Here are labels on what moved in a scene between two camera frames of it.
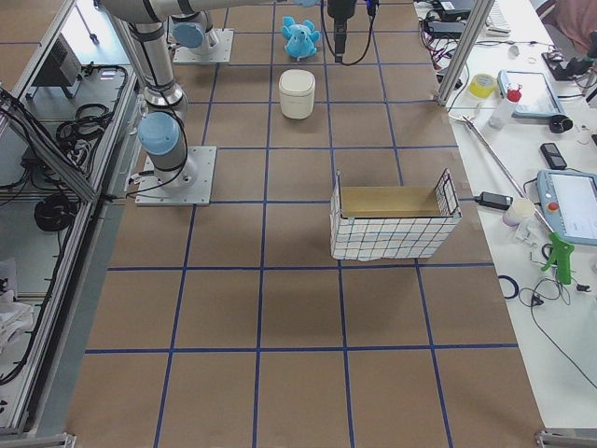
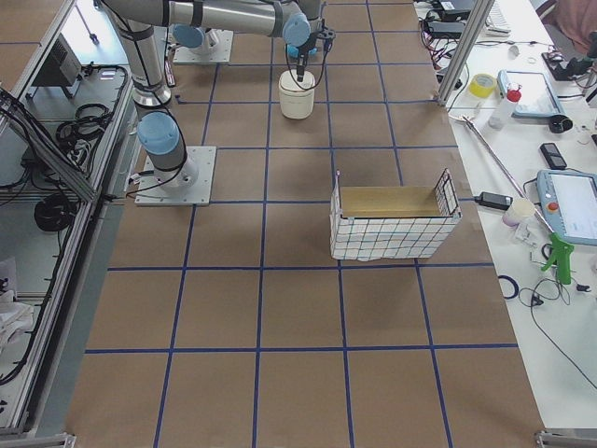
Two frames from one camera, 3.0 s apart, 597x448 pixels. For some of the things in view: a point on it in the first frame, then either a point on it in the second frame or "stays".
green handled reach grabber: x=560 y=247 stays
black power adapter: x=494 y=200 stays
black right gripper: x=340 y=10 -> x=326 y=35
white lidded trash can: x=297 y=89 stays
